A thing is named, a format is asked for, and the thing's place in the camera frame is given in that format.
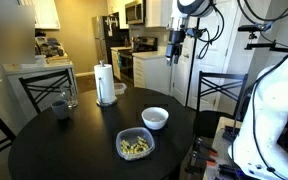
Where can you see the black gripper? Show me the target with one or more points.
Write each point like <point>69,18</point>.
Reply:
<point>175,41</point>

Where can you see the yellow candy pile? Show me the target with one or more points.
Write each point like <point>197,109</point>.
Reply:
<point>135,146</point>

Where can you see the clear plastic candy container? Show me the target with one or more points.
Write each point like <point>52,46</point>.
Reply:
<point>124,151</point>

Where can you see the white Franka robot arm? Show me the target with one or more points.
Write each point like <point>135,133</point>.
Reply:
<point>277,100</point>

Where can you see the empty clear plastic container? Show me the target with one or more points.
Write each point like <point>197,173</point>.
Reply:
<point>120,89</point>

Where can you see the white ceramic bowl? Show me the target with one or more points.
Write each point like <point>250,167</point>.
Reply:
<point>154,121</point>

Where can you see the white kitchen base cabinet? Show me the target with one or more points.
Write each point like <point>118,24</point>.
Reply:
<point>150,73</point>

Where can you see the white panel door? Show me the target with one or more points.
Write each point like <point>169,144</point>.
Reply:
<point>214,76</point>

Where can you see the white kitchen upper cabinet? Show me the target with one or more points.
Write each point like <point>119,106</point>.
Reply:
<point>157,13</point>

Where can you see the stainless steel microwave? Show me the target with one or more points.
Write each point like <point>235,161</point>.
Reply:
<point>134,13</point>

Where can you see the black refrigerator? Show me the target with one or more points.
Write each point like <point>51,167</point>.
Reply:
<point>112,36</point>

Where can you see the white paper towel roll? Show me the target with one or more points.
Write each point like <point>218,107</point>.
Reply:
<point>105,83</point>

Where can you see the metal paper towel holder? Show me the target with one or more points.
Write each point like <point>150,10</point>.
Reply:
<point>107,104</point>

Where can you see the black orange spring clamp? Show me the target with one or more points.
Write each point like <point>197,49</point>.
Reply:
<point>210,150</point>

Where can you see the white robot mounting board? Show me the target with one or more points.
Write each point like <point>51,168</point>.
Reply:
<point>221,146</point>

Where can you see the clear glass jar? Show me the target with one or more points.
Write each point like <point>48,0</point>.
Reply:
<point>70,98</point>

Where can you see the grey mug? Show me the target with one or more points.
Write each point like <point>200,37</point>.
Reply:
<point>60,110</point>

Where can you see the clear plastic storage bin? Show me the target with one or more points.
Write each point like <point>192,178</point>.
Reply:
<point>34,62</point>

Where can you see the white counter cabinet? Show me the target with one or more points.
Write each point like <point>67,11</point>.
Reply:
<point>17,83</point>

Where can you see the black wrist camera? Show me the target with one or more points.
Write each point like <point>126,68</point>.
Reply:
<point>194,32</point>

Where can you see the black camera on stand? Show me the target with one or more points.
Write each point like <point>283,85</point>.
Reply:
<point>250,28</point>

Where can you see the white wall cabinet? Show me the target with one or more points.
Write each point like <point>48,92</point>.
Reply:
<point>47,13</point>

